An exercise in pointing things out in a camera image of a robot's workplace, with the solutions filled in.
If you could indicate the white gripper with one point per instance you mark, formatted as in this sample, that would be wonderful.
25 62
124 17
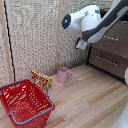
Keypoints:
81 44

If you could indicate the brown drawer cabinet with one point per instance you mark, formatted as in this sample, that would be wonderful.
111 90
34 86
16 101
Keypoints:
110 56

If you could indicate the pink mug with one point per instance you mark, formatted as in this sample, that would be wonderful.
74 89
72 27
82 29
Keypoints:
62 75

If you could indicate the woven folding screen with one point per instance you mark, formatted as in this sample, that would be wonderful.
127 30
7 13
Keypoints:
30 36

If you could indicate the colourful patterned box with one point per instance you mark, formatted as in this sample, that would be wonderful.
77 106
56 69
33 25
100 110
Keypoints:
41 81

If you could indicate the red shopping basket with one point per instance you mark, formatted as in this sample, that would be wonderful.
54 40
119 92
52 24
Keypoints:
25 103

